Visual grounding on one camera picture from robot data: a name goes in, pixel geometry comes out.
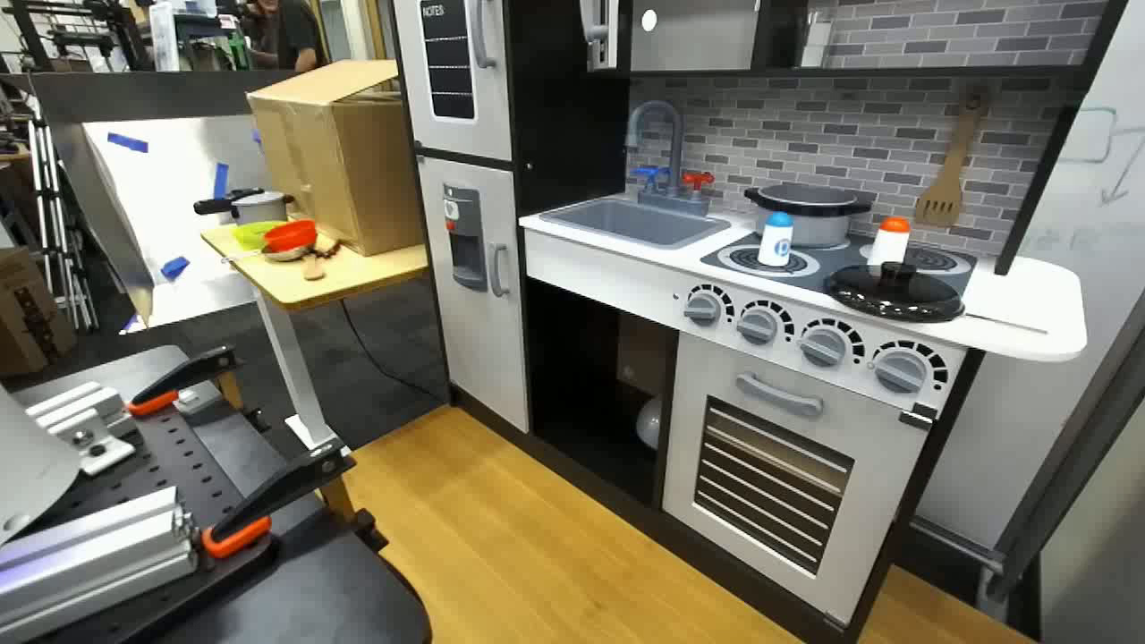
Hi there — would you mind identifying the white microwave door with keypad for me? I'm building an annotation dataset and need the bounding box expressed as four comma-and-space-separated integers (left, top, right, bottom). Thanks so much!
576, 0, 627, 72

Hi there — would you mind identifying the white oven door with vent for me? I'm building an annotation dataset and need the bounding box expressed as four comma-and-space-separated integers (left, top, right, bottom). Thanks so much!
660, 331, 934, 627

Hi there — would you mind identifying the white round toy item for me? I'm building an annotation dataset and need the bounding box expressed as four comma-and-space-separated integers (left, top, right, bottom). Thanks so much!
633, 394, 666, 454

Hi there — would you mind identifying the grey stove knob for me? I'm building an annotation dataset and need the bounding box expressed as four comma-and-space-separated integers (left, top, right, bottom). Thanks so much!
800, 320, 851, 372
685, 286, 726, 330
875, 348, 934, 397
739, 302, 784, 350

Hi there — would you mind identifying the grey toy faucet spout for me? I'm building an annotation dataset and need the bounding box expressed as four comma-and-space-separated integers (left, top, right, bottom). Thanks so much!
622, 95, 693, 213

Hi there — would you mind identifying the white black toy kitchen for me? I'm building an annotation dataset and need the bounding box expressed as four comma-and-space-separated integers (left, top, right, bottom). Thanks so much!
389, 0, 1132, 644

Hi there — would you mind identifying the white shaker bottle blue cap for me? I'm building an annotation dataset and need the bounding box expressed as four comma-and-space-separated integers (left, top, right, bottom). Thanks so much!
757, 206, 800, 273

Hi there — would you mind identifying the wooden table white leg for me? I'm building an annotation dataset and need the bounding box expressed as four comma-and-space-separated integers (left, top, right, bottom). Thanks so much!
196, 218, 435, 462

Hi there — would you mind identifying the grey toy pot with lid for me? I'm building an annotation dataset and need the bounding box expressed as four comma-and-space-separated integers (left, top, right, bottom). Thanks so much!
741, 177, 877, 251

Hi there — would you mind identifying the large cardboard box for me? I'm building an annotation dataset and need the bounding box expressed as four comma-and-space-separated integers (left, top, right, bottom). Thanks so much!
243, 56, 427, 257

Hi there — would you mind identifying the red plastic bowl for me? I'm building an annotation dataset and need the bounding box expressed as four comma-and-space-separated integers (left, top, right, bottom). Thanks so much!
257, 218, 322, 257

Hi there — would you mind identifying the white shaker bottle orange cap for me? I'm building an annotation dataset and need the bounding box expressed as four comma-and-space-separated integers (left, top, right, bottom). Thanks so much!
865, 212, 915, 273

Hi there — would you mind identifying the black orange bar clamp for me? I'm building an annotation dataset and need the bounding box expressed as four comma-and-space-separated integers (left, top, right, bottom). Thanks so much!
195, 440, 363, 564
123, 343, 246, 423

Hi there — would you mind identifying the green plastic plate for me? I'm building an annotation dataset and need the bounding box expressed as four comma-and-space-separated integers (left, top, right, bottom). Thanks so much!
231, 218, 279, 255

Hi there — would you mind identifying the wooden slotted spatula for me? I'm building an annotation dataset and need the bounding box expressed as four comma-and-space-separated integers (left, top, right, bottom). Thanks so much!
912, 90, 994, 233

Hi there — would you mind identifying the person in black shirt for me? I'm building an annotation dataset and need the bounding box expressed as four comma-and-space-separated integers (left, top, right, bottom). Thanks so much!
243, 0, 331, 72

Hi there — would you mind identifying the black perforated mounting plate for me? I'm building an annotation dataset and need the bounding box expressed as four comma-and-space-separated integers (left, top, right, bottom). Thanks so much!
0, 404, 436, 644

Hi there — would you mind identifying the white panel with marker sketch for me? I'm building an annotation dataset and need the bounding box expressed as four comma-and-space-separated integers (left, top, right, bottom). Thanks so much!
915, 0, 1145, 558

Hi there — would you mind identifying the aluminium extrusion bar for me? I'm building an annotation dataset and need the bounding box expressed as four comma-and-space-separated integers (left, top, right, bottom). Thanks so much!
0, 482, 203, 644

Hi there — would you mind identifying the silver metal stand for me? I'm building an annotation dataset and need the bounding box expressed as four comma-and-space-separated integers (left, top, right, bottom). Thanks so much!
22, 118, 102, 331

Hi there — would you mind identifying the small brown cardboard box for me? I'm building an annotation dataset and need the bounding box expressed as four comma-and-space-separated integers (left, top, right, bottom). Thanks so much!
0, 248, 83, 383

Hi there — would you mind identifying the black metal shelf rack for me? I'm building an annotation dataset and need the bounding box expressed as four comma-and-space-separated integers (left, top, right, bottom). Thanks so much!
0, 0, 153, 76

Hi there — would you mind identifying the blue faucet tap handle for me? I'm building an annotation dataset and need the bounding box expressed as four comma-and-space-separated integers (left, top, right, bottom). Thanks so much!
633, 162, 674, 200

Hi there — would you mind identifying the silver saucepan black handle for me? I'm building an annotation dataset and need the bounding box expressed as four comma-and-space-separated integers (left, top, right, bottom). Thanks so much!
195, 186, 297, 228

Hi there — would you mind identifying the white board grey frame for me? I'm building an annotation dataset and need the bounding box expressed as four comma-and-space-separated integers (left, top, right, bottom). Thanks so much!
46, 108, 289, 335

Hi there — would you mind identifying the silver metal bracket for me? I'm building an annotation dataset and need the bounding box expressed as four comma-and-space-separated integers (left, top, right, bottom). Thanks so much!
22, 379, 139, 479

